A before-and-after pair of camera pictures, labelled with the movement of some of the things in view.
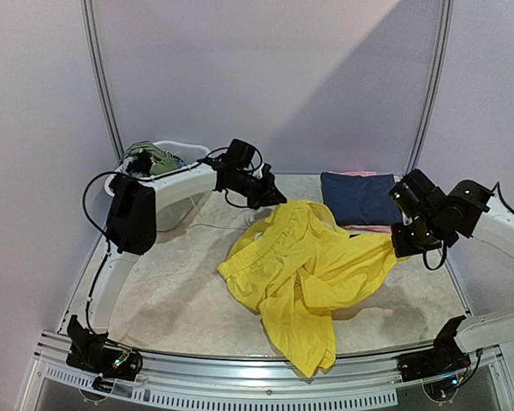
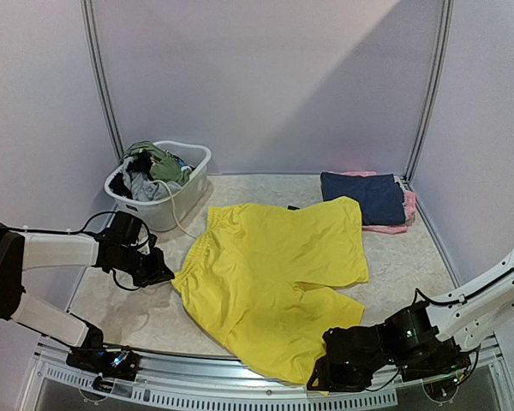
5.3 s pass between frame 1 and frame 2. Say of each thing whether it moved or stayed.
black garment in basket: stayed
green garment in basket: stayed
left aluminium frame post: stayed
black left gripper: moved
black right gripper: moved
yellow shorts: moved
